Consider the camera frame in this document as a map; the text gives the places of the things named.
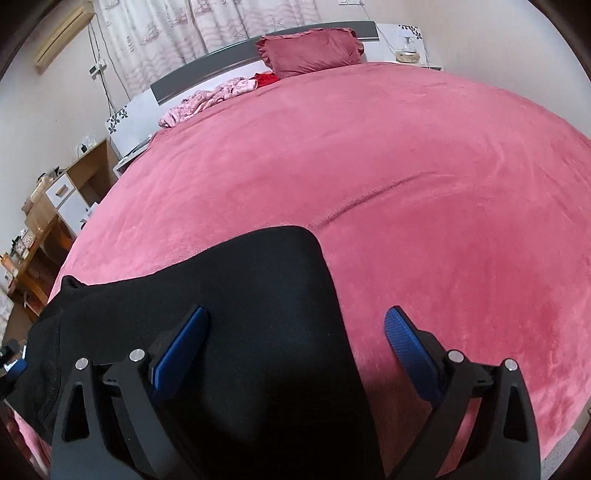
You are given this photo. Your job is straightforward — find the black pants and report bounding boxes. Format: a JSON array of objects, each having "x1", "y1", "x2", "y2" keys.
[{"x1": 9, "y1": 226, "x2": 384, "y2": 479}]

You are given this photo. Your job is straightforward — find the wooden desk with shelves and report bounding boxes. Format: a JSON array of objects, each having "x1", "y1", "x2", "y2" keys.
[{"x1": 1, "y1": 140, "x2": 118, "y2": 321}]

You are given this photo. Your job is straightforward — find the white drawer cabinet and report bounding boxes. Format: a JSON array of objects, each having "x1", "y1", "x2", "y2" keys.
[{"x1": 45, "y1": 173, "x2": 91, "y2": 237}]

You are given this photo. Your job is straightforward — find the left white nightstand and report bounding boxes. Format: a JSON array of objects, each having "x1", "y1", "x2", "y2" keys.
[{"x1": 112, "y1": 136, "x2": 151, "y2": 179}]

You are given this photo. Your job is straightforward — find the pink fleece bed blanket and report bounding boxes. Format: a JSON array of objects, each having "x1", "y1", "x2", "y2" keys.
[{"x1": 62, "y1": 63, "x2": 590, "y2": 468}]

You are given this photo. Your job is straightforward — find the grey white headboard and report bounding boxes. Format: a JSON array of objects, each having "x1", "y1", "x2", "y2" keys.
[{"x1": 105, "y1": 20, "x2": 424, "y2": 158}]

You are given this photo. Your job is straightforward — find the pink patterned pajamas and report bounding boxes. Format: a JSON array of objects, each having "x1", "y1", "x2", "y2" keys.
[{"x1": 158, "y1": 77, "x2": 257, "y2": 129}]

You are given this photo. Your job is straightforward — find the patterned white curtain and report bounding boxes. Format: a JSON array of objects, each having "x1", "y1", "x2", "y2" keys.
[{"x1": 93, "y1": 0, "x2": 321, "y2": 96}]

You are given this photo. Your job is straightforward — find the red garment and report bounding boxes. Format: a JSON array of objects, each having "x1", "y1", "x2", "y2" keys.
[{"x1": 252, "y1": 72, "x2": 280, "y2": 88}]

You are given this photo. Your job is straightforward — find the glass bedside lamp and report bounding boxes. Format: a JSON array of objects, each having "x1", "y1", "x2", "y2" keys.
[{"x1": 394, "y1": 36, "x2": 421, "y2": 64}]

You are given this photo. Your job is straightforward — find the dark red ruffled pillow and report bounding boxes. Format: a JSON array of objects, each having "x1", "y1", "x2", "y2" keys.
[{"x1": 256, "y1": 28, "x2": 365, "y2": 80}]

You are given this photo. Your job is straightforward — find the wall air conditioner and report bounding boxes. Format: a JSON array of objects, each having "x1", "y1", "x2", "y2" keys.
[{"x1": 34, "y1": 1, "x2": 95, "y2": 75}]

